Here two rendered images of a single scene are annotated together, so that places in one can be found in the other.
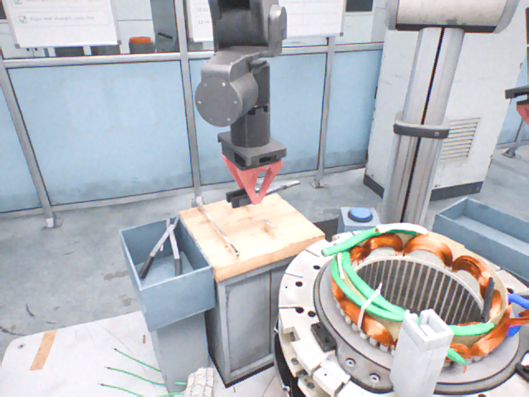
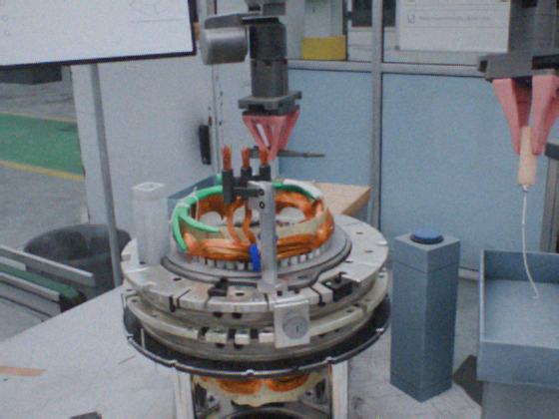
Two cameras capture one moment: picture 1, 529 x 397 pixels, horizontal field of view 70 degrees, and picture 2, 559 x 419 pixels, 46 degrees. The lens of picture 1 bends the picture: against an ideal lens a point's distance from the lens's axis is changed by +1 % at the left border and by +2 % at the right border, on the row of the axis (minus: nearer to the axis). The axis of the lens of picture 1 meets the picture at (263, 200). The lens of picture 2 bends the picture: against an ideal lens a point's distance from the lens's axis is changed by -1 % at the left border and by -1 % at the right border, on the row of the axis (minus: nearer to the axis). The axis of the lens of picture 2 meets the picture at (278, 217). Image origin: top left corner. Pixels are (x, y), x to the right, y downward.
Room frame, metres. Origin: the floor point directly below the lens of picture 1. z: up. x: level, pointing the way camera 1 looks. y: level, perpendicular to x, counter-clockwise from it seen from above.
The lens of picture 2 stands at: (-0.09, -0.80, 1.38)
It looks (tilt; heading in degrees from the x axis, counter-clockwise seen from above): 18 degrees down; 53
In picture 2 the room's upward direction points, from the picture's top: 2 degrees counter-clockwise
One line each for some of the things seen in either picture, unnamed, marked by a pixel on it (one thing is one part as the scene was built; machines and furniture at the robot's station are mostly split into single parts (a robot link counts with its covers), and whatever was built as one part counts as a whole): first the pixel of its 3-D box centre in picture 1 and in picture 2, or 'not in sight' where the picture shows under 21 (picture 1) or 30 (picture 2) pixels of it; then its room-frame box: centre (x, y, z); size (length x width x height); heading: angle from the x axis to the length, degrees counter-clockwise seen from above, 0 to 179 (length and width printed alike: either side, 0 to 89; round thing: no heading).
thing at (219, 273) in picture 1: (248, 227); (295, 203); (0.57, 0.03, 1.05); 0.20 x 0.19 x 0.02; 118
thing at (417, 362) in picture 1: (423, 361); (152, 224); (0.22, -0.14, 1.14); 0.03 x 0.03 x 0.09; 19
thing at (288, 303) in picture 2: not in sight; (289, 318); (0.28, -0.32, 1.07); 0.04 x 0.02 x 0.05; 157
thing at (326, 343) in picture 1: (322, 335); not in sight; (0.29, -0.06, 1.10); 0.03 x 0.01 x 0.01; 19
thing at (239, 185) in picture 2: not in sight; (248, 184); (0.27, -0.28, 1.21); 0.04 x 0.04 x 0.03; 19
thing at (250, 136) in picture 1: (250, 127); (270, 83); (0.51, 0.02, 1.26); 0.10 x 0.07 x 0.07; 29
